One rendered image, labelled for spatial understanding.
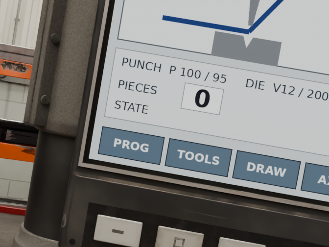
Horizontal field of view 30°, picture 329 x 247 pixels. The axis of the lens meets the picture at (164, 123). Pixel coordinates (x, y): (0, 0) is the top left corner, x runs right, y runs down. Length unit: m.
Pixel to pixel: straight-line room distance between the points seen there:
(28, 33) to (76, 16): 4.60
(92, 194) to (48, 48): 0.18
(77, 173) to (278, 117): 0.17
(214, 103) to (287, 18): 0.09
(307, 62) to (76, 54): 0.24
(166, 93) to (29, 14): 4.75
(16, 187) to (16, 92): 0.79
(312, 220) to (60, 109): 0.27
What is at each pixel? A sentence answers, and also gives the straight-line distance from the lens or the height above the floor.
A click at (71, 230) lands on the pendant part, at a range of 0.51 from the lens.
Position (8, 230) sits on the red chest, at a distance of 1.59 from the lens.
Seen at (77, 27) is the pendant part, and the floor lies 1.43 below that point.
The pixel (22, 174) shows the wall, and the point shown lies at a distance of 5.30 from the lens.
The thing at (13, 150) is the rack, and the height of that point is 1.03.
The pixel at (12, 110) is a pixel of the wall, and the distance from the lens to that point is 5.24.
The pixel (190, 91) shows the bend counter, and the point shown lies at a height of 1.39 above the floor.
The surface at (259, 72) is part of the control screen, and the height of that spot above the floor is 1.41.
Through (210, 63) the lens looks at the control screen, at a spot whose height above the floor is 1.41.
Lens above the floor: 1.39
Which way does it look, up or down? 3 degrees down
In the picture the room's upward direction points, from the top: 10 degrees clockwise
